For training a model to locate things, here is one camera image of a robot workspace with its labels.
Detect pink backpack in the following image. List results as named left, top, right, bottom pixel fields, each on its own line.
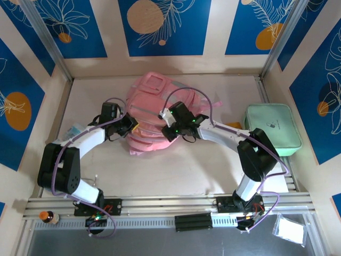
left=125, top=71, right=223, bottom=157

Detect clear bag white contents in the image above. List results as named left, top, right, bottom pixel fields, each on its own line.
left=271, top=212, right=307, bottom=247

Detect blue tissue packet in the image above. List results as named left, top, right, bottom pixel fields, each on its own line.
left=63, top=122, right=87, bottom=141

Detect grey slotted strip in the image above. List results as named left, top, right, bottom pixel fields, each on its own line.
left=34, top=217, right=176, bottom=230

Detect mint green zip pouch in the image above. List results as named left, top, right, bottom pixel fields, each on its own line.
left=241, top=103, right=303, bottom=157

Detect brown bottle orange cap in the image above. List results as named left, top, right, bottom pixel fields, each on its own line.
left=39, top=210, right=60, bottom=225

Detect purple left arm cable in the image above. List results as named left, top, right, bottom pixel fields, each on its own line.
left=50, top=98, right=126, bottom=238

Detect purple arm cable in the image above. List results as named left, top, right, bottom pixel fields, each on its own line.
left=164, top=86, right=290, bottom=233
left=50, top=98, right=126, bottom=238

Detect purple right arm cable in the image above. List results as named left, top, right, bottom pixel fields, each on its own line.
left=164, top=86, right=290, bottom=233

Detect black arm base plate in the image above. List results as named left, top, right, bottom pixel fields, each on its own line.
left=215, top=196, right=266, bottom=214
left=74, top=198, right=123, bottom=217

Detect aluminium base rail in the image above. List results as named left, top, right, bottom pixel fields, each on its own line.
left=22, top=194, right=316, bottom=219

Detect aluminium frame post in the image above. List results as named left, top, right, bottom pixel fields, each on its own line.
left=20, top=0, right=74, bottom=82
left=259, top=0, right=307, bottom=79

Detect black cable duct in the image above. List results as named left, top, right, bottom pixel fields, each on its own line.
left=174, top=212, right=214, bottom=233

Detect white slotted cable duct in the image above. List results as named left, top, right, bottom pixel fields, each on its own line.
left=212, top=212, right=238, bottom=228

